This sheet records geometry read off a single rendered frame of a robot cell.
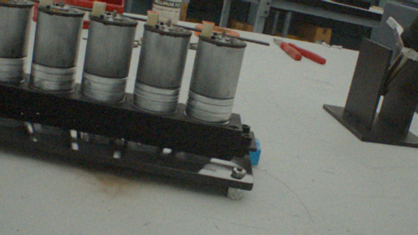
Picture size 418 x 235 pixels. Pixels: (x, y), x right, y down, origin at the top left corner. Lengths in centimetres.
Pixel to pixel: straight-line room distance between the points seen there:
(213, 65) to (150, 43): 3
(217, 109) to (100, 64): 6
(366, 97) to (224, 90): 17
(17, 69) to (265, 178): 14
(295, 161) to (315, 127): 8
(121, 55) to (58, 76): 3
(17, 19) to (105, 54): 5
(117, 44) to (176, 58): 3
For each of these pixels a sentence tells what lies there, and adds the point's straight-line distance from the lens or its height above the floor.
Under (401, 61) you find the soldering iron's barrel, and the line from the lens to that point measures 40.
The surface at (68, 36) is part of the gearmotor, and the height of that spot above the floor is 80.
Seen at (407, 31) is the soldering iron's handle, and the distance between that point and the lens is 38.
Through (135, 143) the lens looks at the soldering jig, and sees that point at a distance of 25.
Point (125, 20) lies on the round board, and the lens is 27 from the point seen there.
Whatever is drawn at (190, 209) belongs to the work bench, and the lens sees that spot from 22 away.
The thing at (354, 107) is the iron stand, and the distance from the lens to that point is 41.
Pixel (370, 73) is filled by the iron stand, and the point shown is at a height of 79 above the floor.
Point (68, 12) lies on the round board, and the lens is 26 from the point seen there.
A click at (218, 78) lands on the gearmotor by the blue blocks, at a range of 26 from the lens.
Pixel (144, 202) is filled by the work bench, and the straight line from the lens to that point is 22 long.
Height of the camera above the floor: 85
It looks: 17 degrees down
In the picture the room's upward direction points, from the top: 12 degrees clockwise
